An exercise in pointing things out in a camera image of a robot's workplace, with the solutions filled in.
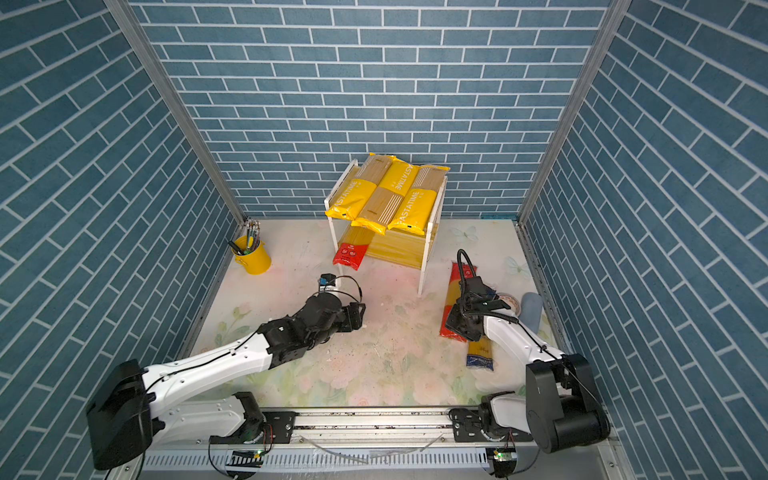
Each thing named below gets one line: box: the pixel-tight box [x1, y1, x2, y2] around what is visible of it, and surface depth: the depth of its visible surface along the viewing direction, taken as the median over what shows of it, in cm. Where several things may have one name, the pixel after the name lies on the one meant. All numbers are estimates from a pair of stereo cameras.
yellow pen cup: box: [231, 235, 272, 275], surface depth 102 cm
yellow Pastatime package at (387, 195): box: [351, 155, 419, 235], surface depth 80 cm
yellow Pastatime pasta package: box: [324, 153, 393, 222], surface depth 81 cm
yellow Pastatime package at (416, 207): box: [388, 165, 450, 235], surface depth 78 cm
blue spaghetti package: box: [466, 335, 495, 371], surface depth 85 cm
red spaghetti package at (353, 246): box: [333, 221, 375, 271], surface depth 91 cm
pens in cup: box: [228, 220, 261, 256], surface depth 99 cm
